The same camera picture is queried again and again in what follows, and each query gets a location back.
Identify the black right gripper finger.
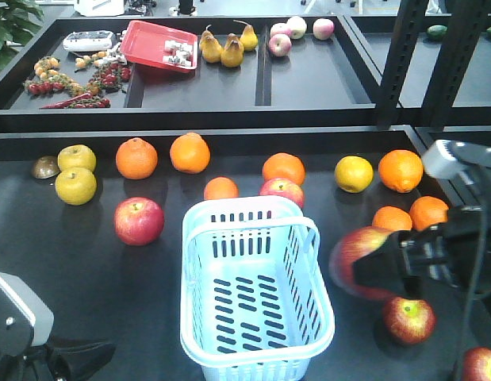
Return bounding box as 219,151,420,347
352,231,422,298

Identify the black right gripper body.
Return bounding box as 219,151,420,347
399,206,491,294

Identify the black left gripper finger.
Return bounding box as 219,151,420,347
48,341,116,380

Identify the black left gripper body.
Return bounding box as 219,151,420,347
0,346,67,381

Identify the red apple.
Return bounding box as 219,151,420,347
328,225,395,302
382,297,437,345
113,197,165,246
462,347,491,381
259,178,305,209

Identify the light blue plastic basket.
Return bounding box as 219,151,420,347
180,195,335,380

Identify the small orange near right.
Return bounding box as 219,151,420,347
372,206,412,231

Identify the small orange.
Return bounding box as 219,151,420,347
372,206,412,231
203,176,239,200

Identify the small orange right edge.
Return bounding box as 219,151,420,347
409,196,449,231

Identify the large orange far right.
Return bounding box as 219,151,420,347
378,149,424,193

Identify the yellow orange right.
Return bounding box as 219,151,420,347
334,156,374,193

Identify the black wooden fruit display table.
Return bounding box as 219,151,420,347
0,125,491,381

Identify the orange behind centre apple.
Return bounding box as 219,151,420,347
262,152,306,186

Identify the yellow apple front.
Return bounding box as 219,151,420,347
55,167,97,206

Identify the yellow apple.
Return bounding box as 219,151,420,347
57,144,97,172
55,167,97,206

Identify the small orange centre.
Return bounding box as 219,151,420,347
203,176,239,200

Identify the brown half fruit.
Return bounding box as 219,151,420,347
30,156,60,179

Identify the yellow apple rear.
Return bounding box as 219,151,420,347
57,144,97,172

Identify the orange back left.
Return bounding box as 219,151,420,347
115,137,158,179

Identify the orange back middle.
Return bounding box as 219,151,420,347
170,132,210,174

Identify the black rear display table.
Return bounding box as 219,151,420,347
0,14,491,132

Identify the red plastic tray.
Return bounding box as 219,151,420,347
120,20,198,73

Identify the white handheld device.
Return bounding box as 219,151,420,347
63,30,116,52

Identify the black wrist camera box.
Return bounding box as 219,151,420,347
0,272,54,356

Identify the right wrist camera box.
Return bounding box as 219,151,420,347
421,139,491,179

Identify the black upright rack post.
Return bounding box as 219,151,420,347
375,1,491,129

